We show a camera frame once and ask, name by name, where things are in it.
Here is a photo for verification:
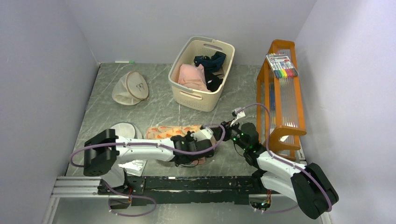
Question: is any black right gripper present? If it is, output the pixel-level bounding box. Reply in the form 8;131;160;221
211;118;248;151

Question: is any tulip print mesh laundry bag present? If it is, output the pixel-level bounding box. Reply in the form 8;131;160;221
144;124;217;166

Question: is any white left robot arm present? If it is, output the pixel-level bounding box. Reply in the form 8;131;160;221
83;127;214;194

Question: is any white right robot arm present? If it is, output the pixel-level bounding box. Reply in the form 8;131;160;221
221;121;339;219

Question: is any cream plastic laundry basket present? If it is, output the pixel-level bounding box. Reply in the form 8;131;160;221
168;36;235;112

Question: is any white round mesh laundry bag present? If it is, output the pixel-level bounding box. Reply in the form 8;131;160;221
110;122;143;139

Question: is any dark blue bra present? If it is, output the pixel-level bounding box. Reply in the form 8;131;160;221
193;51;226;73

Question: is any beige mesh laundry bag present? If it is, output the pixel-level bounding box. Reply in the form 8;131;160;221
112;71;149;106

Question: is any orange wooden rack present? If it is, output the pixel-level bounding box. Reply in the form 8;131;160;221
256;39;307;161

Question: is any clear plastic packet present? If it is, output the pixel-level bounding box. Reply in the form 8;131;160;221
119;160;147;176

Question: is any black garment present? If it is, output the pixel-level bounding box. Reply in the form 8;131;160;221
205;71;223;92

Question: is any pink garment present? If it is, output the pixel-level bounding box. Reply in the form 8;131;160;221
178;64;211;92

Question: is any pack of coloured markers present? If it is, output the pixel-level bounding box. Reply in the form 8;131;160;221
266;53;298;79

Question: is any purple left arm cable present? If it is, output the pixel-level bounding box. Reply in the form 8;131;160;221
70;124;226;169

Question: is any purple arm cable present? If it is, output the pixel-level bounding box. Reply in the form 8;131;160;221
70;124;226;169
238;103;333;215

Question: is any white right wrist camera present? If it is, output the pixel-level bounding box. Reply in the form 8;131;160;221
232;107;246;119

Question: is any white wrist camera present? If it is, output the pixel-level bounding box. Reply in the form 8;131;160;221
232;107;246;119
191;127;215;145

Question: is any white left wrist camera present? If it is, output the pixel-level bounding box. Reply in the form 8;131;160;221
191;127;215;145

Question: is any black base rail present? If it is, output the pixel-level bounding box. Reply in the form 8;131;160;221
115;175;267;206

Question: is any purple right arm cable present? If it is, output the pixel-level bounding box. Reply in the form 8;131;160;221
238;103;333;215

